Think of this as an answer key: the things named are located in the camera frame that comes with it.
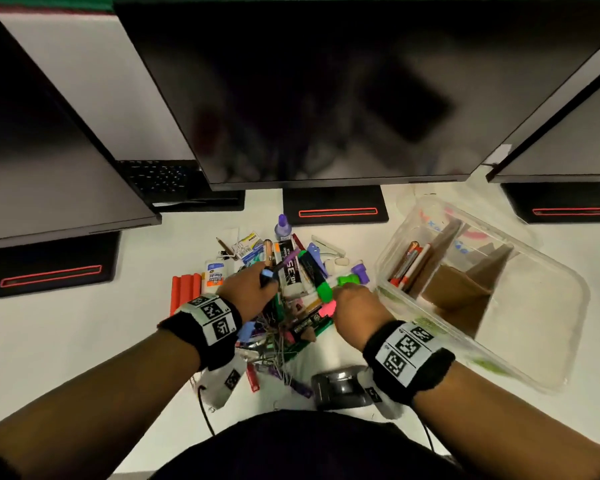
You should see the clear plastic storage box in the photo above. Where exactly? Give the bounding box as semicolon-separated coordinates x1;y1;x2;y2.
375;194;592;395

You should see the black cable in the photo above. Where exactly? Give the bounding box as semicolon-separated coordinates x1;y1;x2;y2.
415;409;436;453
195;384;217;438

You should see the person's right forearm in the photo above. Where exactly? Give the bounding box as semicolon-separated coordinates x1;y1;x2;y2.
412;362;600;480

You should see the pile of coloured paper clips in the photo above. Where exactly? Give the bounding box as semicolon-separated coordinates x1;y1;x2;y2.
215;229;376;401

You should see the white glue bottle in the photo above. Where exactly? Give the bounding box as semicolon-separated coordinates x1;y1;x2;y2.
202;258;229;295

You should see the black keyboard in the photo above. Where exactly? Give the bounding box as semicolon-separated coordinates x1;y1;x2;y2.
117;159;206;201
152;187;246;213

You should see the person's left hand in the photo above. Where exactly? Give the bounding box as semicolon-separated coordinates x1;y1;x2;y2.
215;262;281;323

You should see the black stapler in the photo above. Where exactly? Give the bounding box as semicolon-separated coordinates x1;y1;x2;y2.
311;365;375;411

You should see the white plastic clip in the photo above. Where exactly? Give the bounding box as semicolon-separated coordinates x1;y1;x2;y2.
311;234;349;275

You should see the green backdrop cloth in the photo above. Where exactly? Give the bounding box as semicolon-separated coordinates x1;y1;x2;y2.
0;0;600;13

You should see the person's left forearm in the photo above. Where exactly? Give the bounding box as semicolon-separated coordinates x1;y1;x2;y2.
0;327;201;480

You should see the clear plastic lid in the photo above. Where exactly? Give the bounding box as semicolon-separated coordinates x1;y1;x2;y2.
395;182;541;245

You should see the long black staple box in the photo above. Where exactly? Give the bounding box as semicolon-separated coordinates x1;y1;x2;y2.
275;239;309;298

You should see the green highlighter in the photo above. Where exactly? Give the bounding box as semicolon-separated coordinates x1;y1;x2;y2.
297;250;333;303

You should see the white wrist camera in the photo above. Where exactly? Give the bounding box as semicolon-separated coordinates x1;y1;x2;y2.
357;367;406;421
198;354;249;411

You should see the purple marker pen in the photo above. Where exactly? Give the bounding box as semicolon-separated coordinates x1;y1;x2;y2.
259;247;301;288

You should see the black computer monitor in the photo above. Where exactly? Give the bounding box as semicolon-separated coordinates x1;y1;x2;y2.
485;59;600;184
115;0;600;191
0;2;163;251

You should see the blue staple remover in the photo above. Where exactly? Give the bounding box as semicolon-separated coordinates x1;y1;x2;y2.
307;242;329;278

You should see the purple plastic clip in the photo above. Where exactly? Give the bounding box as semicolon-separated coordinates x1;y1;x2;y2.
269;367;315;399

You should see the white desk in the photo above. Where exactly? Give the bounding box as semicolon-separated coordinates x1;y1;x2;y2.
0;164;600;475

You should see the person's right hand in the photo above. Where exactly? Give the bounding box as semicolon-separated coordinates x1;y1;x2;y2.
331;282;396;351

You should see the black marker wristband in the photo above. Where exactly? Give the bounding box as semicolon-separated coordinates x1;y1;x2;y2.
362;320;457;407
157;293;243;371

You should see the person's black clothing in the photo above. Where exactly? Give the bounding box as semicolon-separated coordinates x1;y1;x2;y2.
149;409;463;480

